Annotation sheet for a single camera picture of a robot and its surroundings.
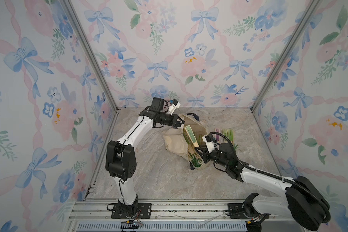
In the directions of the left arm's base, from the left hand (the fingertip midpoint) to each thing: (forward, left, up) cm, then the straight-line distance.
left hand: (184, 121), depth 83 cm
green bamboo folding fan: (+8, -32, -22) cm, 40 cm away
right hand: (-12, -8, -8) cm, 16 cm away
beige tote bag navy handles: (-10, +1, -5) cm, 11 cm away
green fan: (-11, -4, -5) cm, 13 cm away
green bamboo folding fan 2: (+7, -34, -21) cm, 41 cm away
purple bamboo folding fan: (+4, -25, -22) cm, 33 cm away
